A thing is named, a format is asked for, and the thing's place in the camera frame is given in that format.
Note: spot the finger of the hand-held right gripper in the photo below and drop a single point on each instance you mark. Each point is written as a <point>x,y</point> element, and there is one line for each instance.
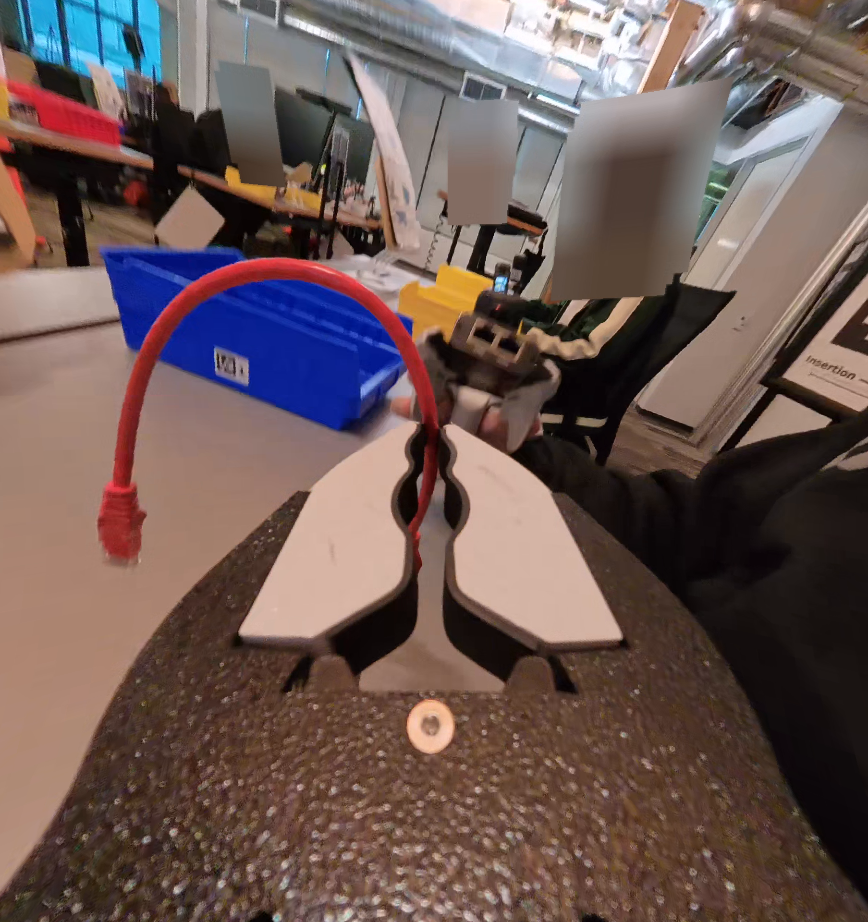
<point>534,403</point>
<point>452,403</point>

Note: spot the person's right forearm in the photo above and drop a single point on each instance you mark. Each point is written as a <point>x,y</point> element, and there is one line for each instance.
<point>635,504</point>

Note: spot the tilted grey board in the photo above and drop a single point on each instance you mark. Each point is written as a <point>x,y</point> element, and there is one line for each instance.
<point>189,220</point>

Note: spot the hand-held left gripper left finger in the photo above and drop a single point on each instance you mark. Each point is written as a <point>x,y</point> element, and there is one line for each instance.
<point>333,554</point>

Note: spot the red plastic bin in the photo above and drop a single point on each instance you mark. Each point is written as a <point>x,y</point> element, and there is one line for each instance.
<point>66,112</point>

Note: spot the person's right hand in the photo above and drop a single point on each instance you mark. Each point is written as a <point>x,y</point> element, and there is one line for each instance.
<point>509,436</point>

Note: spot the framed marker sign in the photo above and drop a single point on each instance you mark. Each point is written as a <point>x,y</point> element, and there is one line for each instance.
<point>852,338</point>

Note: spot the blue plastic bin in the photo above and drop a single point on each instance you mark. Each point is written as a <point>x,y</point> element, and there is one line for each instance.
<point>282,346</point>

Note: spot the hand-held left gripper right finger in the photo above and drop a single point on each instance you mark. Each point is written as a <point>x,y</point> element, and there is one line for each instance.
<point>527,562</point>

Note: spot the stacked yellow bins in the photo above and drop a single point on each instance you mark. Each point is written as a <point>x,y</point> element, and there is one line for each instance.
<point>441,299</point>

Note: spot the grey desk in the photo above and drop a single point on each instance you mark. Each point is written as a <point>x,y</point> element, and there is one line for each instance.
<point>81,468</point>

